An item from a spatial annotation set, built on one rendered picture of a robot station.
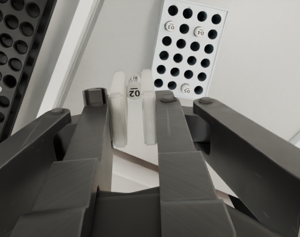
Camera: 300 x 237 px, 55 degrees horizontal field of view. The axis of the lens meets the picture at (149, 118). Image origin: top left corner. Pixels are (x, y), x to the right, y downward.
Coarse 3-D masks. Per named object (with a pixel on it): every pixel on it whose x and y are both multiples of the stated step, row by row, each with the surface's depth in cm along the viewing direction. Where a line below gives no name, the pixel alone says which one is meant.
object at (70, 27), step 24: (72, 0) 31; (96, 0) 28; (72, 24) 27; (48, 48) 33; (72, 48) 28; (48, 72) 34; (72, 72) 31; (24, 96) 35; (48, 96) 29; (24, 120) 36
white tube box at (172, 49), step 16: (176, 0) 35; (160, 16) 37; (176, 16) 36; (192, 16) 36; (208, 16) 36; (224, 16) 36; (160, 32) 37; (176, 32) 37; (192, 32) 37; (208, 32) 40; (160, 48) 38; (176, 48) 38; (192, 48) 41; (208, 48) 41; (160, 64) 38; (176, 64) 38; (192, 64) 39; (208, 64) 39; (160, 80) 42; (176, 80) 39; (192, 80) 39; (208, 80) 39; (176, 96) 40; (192, 96) 40
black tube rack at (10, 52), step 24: (0, 0) 28; (24, 0) 25; (48, 0) 28; (0, 24) 26; (24, 24) 29; (48, 24) 30; (0, 48) 27; (24, 48) 30; (0, 72) 28; (24, 72) 31; (0, 96) 29; (0, 120) 30
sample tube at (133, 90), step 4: (132, 76) 24; (136, 76) 24; (132, 80) 22; (136, 80) 22; (140, 80) 23; (128, 84) 22; (132, 84) 21; (136, 84) 21; (140, 84) 22; (128, 88) 21; (132, 88) 21; (136, 88) 21; (140, 88) 21; (128, 92) 21; (132, 92) 21; (136, 92) 21; (140, 92) 21; (128, 96) 21; (132, 96) 21; (136, 96) 21; (140, 96) 21
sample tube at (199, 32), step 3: (198, 27) 36; (201, 27) 36; (195, 30) 36; (198, 30) 36; (201, 30) 36; (204, 30) 36; (195, 33) 36; (198, 33) 36; (201, 33) 36; (204, 33) 36; (198, 36) 36; (201, 36) 36
